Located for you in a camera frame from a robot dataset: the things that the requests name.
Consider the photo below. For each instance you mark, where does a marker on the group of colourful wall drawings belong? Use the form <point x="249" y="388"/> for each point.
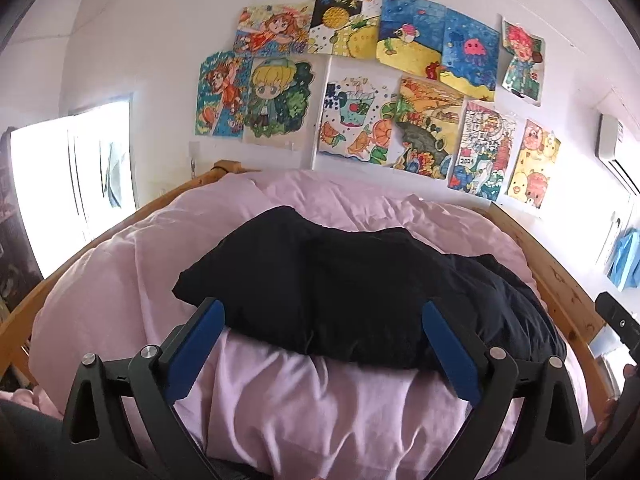
<point x="420" y="125"/>

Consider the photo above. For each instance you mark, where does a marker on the person's dark grey clothing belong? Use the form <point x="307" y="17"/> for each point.
<point x="25" y="440"/>

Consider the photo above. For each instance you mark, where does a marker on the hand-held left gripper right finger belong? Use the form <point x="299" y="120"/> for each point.
<point x="450" y="355"/>

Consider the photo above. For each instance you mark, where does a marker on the white air conditioner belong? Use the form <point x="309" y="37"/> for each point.
<point x="622" y="150"/>

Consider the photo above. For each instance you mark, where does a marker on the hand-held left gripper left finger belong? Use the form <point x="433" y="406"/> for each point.
<point x="197" y="345"/>

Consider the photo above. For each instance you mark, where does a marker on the blue hanging cloth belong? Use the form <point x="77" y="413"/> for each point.
<point x="627" y="260"/>

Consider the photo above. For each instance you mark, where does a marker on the bright window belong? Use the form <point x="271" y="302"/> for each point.
<point x="50" y="185"/>

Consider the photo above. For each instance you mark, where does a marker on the black padded jacket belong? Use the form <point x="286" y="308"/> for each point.
<point x="325" y="285"/>

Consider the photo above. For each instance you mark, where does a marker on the wooden bed frame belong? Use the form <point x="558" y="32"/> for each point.
<point x="560" y="280"/>

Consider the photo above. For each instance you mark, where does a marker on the person's right hand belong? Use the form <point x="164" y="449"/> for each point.
<point x="606" y="420"/>

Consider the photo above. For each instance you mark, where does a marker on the pink duvet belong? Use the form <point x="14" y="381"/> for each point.
<point x="300" y="410"/>

